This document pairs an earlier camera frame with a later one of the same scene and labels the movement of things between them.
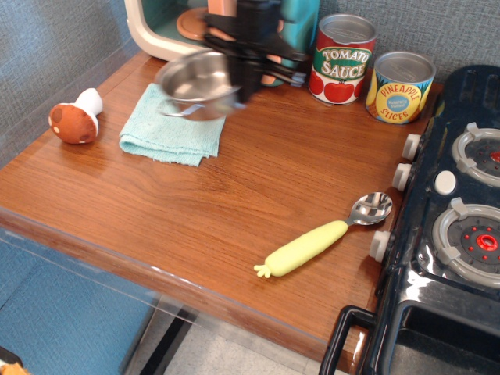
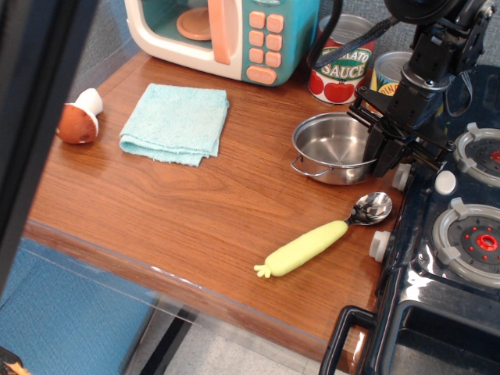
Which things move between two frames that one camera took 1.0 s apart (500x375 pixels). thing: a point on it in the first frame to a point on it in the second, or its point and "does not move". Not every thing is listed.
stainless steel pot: (199, 85) to (332, 147)
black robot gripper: (258, 48) to (411, 110)
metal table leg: (161, 338) does not move
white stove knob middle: (401, 176) does not move
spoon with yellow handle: (369, 209) does not move
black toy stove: (437, 308) does not move
